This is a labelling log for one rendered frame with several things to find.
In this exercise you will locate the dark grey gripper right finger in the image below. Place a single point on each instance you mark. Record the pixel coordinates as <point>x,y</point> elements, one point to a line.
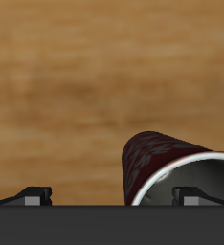
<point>189,195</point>

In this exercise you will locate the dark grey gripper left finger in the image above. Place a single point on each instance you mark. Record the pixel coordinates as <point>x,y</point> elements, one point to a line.
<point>34,195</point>

